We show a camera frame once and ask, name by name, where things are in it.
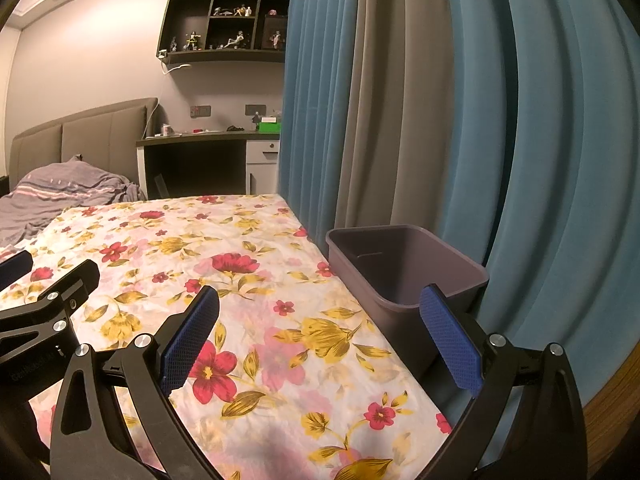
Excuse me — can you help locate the floral bed sheet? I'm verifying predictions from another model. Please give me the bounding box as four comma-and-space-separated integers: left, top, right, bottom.
0, 193, 467, 480

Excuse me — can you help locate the dark wall shelf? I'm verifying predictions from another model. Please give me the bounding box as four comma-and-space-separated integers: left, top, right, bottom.
157, 0, 292, 65

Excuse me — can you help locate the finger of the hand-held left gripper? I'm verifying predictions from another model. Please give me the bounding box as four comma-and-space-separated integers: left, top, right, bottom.
0, 249, 34, 291
0, 258, 101, 357

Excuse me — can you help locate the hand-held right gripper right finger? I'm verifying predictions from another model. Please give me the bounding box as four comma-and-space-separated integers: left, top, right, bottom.
419, 283, 590, 480

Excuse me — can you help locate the grey striped blanket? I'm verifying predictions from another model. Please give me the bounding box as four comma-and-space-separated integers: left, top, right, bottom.
0, 154, 147, 249

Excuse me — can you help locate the white drawer unit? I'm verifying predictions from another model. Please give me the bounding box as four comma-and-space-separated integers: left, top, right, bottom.
245, 139, 281, 195

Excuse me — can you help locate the row of small figurines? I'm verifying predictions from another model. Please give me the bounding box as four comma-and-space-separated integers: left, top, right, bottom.
169, 4, 284, 52

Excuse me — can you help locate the teal curtain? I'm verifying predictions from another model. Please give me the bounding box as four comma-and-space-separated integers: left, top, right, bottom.
277, 0, 640, 413

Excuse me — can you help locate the dark desk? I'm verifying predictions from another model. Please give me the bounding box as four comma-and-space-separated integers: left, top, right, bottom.
135, 129, 281, 200

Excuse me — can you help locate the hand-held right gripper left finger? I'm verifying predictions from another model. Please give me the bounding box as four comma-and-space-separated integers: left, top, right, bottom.
49, 284, 223, 480

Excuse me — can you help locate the grey curtain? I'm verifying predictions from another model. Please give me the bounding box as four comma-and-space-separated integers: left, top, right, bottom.
334, 0, 502, 272

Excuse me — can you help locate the grey padded headboard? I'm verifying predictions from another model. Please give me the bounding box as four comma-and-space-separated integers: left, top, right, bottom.
9, 97, 160, 197

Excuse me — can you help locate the grey plastic bin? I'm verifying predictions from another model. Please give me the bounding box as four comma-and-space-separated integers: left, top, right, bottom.
325, 224, 490, 382

